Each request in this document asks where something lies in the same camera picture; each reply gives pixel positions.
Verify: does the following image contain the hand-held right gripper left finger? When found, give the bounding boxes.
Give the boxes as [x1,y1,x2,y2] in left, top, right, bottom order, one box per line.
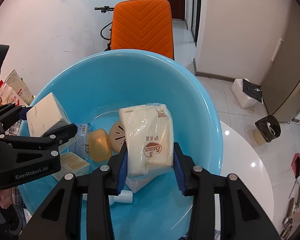
[19,141,129,240]

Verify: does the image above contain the brown wooden door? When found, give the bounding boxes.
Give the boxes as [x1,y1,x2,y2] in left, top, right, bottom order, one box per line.
[141,0,185,21]

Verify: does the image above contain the white floor box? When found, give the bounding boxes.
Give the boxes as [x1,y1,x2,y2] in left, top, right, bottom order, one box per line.
[231,78,263,109]

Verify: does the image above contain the tall beige refrigerator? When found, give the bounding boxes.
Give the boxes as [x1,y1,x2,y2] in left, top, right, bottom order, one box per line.
[261,65,300,124]

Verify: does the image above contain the person's left hand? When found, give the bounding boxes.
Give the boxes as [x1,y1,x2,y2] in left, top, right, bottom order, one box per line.
[0,189,15,210]

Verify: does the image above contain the blue plastic basin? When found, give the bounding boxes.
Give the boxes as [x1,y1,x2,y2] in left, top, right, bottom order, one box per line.
[17,49,224,240]

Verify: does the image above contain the red dustpan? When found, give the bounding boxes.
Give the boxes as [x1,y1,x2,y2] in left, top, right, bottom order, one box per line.
[291,153,300,178]

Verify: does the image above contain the white cardboard box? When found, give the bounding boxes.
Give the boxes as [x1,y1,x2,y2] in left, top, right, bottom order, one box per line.
[26,92,72,138]

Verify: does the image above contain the blue white printed packet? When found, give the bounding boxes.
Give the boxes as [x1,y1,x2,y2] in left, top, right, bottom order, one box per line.
[57,122,93,160]

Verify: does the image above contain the black plastic bag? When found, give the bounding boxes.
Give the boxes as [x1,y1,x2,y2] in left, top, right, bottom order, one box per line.
[242,79,263,103]

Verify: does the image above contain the black framed glass door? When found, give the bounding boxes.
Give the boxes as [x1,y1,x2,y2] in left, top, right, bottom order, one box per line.
[191,0,202,46]

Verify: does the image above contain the flat white box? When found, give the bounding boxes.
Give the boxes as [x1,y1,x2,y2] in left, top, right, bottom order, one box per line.
[125,172,158,194]

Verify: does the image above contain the black bicycle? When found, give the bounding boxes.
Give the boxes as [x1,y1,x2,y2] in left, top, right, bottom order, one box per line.
[94,6,115,52]

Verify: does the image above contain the yellow soap box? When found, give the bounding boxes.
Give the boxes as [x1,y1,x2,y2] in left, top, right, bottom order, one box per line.
[87,128,112,162]

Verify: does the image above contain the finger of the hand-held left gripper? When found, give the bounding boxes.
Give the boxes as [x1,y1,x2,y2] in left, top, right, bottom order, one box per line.
[0,104,33,130]
[0,123,78,157]

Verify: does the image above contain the packaged bread loaf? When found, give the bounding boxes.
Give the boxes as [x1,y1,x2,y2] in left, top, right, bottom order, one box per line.
[119,102,175,178]

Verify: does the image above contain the black trash bin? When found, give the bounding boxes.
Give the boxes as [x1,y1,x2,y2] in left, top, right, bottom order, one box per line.
[255,115,282,143]

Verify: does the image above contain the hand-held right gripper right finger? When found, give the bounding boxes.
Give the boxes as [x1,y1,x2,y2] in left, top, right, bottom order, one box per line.
[172,142,282,240]

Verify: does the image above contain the orange padded chair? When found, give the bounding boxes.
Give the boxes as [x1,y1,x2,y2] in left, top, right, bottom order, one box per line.
[110,0,175,60]

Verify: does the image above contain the beige round slotted disc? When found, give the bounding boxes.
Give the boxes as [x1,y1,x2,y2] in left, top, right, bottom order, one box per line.
[109,120,127,154]

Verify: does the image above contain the printed cardboard box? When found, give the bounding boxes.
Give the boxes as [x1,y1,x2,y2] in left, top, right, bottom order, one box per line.
[4,69,35,107]

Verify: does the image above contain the pale yellow carton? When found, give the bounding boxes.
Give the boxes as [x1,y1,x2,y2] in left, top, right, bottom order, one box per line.
[52,152,90,182]

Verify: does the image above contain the small white bottle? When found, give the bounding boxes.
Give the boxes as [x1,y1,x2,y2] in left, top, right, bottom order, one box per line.
[108,189,134,206]

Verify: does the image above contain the white carton red cap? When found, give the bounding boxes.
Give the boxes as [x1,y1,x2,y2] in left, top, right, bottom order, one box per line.
[0,79,22,108]

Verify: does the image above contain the blue plaid shirt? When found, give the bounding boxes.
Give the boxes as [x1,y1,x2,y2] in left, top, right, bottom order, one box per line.
[4,120,25,209]

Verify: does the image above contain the pair of shoes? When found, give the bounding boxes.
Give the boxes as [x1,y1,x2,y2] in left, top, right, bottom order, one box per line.
[282,197,300,233]

